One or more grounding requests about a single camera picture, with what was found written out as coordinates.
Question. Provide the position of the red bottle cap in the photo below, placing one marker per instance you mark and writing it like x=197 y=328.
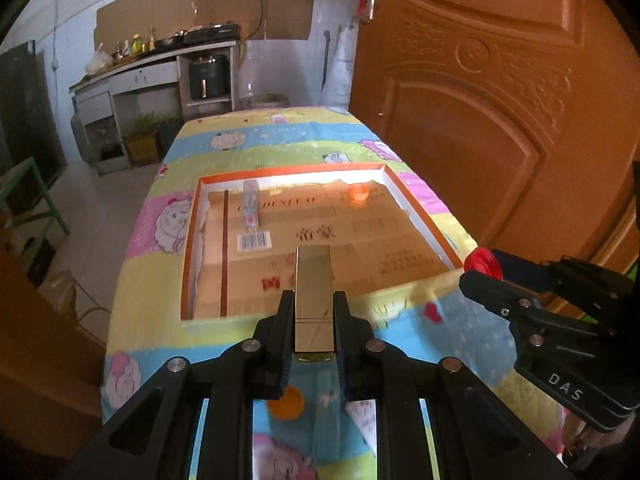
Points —
x=480 y=261

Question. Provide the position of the brown wooden panel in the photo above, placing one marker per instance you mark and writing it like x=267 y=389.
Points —
x=45 y=360

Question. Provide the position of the black wok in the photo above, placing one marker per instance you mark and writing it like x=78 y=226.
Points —
x=170 y=41

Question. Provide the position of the person's right hand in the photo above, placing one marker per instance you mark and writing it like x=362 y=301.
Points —
x=580 y=440

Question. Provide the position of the gold rectangular box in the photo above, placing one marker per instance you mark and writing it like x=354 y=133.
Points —
x=314 y=300

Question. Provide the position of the large orange bottle cap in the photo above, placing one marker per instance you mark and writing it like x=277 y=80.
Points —
x=286 y=404

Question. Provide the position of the yellow bottle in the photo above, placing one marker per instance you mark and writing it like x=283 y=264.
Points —
x=137 y=45

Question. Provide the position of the white kitchen counter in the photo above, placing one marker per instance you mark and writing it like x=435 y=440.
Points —
x=145 y=72

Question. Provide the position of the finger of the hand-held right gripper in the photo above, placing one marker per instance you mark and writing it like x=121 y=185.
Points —
x=525 y=270
x=520 y=310

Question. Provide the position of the white sack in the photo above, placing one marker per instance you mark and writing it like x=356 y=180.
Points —
x=342 y=70

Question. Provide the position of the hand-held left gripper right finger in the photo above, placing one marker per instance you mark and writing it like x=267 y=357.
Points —
x=342 y=360

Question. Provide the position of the green metal chair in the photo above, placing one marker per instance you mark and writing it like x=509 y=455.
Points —
x=30 y=180

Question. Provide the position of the brown planter with green plant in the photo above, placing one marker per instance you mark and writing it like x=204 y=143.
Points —
x=142 y=145

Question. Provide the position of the clear plastic tube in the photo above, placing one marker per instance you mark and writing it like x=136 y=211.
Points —
x=250 y=205

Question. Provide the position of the dark planter with green plant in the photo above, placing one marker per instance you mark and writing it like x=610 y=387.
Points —
x=169 y=137

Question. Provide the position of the orange rimmed cardboard box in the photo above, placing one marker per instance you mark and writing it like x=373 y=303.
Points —
x=350 y=240

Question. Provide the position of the grey gas cylinder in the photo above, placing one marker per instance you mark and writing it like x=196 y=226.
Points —
x=79 y=135

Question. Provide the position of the carved wooden door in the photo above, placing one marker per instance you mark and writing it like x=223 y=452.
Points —
x=475 y=110

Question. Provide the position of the cardboard sheets on wall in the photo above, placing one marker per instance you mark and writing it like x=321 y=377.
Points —
x=215 y=0

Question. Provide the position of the dark air fryer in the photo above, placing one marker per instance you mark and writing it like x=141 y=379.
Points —
x=209 y=77

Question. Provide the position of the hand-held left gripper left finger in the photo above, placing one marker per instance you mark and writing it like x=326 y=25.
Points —
x=285 y=360

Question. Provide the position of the tall glass oil bottle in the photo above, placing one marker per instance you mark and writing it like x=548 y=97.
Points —
x=152 y=39

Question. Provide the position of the black gas stove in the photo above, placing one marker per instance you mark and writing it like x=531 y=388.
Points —
x=212 y=34

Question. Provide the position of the white plastic bag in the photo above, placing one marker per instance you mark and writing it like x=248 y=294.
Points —
x=99 y=60

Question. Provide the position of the cartoon printed tablecloth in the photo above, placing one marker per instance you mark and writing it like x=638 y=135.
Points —
x=300 y=135

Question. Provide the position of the small orange bottle cap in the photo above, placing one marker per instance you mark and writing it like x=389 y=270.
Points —
x=359 y=193

